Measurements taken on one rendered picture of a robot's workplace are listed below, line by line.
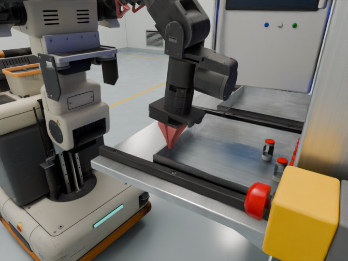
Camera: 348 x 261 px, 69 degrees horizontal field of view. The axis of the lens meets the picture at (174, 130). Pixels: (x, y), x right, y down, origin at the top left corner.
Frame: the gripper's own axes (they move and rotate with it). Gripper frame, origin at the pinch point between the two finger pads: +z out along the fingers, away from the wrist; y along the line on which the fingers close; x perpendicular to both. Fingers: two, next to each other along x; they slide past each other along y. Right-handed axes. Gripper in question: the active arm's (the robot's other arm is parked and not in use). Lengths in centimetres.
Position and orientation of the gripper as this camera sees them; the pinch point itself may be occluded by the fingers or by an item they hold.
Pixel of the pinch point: (171, 144)
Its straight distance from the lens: 56.5
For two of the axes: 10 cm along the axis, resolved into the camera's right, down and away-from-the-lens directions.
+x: 5.3, -3.8, 7.6
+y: 8.4, 3.7, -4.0
